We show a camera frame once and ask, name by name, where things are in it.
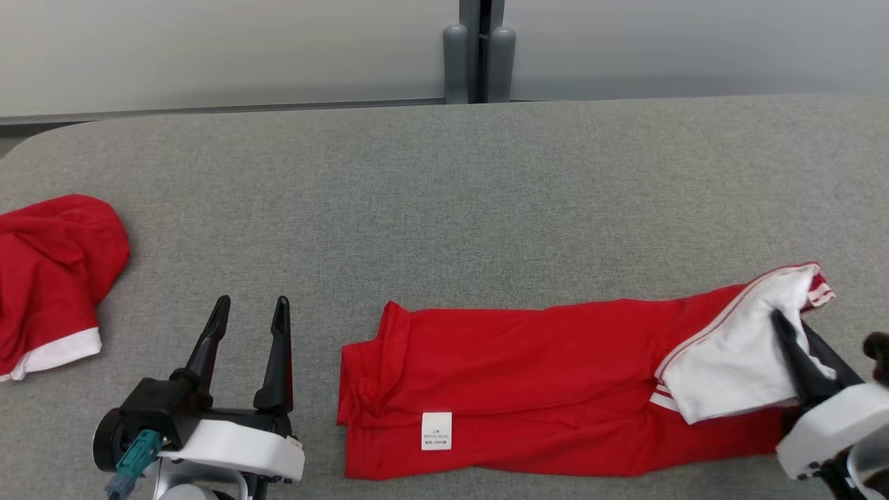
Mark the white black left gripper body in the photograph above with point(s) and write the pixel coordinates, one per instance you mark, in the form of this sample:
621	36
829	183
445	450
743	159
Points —
250	448

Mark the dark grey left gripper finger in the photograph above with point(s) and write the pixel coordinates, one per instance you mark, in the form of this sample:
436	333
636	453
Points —
208	347
278	368

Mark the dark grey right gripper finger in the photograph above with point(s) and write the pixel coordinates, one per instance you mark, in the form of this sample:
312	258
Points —
837	364
799	368

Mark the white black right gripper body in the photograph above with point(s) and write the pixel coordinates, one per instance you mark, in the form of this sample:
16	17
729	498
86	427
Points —
826	430

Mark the red shorts with white hem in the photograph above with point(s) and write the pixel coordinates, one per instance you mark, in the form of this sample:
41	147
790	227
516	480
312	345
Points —
55	278

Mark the red shirt with white stripes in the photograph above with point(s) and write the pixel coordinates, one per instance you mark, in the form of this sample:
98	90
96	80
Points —
542	375

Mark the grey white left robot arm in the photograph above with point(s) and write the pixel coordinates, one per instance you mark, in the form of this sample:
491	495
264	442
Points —
194	489

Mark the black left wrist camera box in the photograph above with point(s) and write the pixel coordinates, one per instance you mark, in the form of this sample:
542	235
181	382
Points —
149	410

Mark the grey wall baseboard rail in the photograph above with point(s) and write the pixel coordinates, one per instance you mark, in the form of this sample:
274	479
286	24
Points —
208	110

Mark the grey partition post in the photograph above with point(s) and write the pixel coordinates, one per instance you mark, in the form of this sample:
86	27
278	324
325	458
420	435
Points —
479	48

